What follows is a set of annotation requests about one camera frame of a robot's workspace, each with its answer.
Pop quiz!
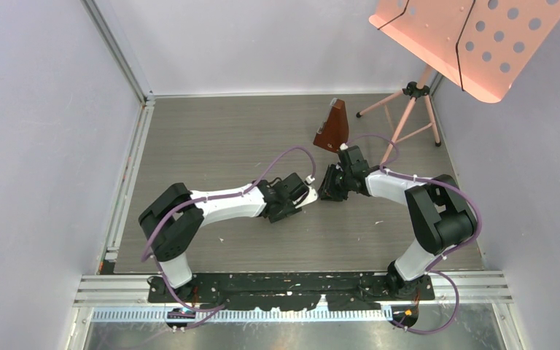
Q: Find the pink music stand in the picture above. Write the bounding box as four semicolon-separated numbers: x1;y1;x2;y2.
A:
355;0;560;168

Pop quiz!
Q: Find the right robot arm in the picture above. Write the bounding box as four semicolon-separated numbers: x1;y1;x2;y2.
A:
318;146;479;300

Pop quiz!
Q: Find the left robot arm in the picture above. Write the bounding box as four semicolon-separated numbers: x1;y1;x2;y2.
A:
138;173;318;302

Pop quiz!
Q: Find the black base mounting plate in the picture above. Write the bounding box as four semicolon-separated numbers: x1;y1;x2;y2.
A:
147;272;435;311

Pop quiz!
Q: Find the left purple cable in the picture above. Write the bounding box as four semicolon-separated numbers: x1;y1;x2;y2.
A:
139;146;318;310

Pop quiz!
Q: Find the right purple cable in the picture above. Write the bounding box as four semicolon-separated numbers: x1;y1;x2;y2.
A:
343;133;483;274

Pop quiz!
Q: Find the purple cable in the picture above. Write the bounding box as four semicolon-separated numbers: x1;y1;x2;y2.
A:
343;133;483;274
139;146;318;310

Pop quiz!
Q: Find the brown wooden metronome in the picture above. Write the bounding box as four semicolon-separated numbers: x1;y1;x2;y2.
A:
313;98;349;152

